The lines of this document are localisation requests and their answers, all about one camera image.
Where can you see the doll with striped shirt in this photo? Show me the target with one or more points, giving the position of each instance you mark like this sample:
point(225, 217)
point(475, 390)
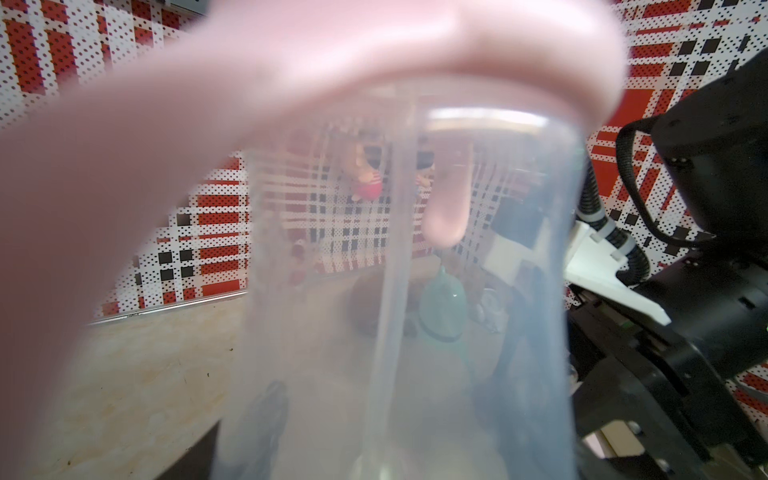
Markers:
point(424, 164)

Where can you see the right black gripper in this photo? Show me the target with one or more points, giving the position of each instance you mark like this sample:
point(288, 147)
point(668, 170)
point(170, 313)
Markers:
point(669, 383)

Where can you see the brown plush toy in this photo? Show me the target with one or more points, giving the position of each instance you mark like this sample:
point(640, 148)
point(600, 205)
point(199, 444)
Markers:
point(366, 295)

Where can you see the small white alarm clock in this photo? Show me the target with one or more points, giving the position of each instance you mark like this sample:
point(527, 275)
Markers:
point(490, 311)

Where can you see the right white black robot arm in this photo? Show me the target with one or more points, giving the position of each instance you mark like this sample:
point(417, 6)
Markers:
point(714, 145)

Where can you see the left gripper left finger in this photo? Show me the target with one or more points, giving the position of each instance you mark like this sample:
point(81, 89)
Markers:
point(198, 456)

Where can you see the clear baby bottle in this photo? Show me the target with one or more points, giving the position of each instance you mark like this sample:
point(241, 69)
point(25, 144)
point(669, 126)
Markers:
point(405, 316)

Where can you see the pink bottle handle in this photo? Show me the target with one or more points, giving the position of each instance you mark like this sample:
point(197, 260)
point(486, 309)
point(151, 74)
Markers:
point(85, 177)

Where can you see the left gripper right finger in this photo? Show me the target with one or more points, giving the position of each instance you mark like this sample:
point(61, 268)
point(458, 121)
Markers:
point(533, 431)

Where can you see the doll with pink dress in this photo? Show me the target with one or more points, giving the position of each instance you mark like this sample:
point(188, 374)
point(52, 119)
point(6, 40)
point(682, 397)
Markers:
point(360, 165)

